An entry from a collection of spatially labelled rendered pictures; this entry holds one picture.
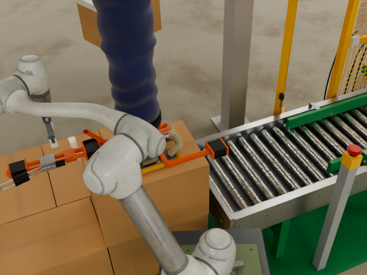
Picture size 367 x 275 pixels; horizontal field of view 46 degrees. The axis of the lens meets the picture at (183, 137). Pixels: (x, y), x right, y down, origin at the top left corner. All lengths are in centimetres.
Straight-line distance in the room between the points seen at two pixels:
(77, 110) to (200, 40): 369
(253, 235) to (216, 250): 45
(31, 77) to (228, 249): 103
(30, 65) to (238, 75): 209
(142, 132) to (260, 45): 378
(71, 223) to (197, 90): 226
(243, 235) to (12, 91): 124
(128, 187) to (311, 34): 430
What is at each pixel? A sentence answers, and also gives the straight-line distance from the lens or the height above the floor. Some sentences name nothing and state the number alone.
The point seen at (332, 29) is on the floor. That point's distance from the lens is 566.
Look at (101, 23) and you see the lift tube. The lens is 177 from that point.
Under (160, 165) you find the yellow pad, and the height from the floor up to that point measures 97.
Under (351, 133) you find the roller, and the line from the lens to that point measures 316.
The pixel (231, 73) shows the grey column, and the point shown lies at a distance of 349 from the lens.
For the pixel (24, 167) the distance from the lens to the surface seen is 213.
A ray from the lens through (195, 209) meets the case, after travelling 241.
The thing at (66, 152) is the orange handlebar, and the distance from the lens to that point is 215.
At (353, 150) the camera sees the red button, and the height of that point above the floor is 104.
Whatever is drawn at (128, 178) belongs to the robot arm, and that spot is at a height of 146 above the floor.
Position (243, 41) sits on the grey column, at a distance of 339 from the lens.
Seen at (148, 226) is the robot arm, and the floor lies 127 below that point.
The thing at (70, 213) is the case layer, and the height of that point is 54.
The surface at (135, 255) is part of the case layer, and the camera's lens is 256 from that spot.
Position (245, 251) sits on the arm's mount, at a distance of 208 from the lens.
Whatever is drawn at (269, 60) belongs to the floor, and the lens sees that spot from 488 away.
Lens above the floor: 250
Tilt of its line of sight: 41 degrees down
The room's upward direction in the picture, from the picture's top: 2 degrees counter-clockwise
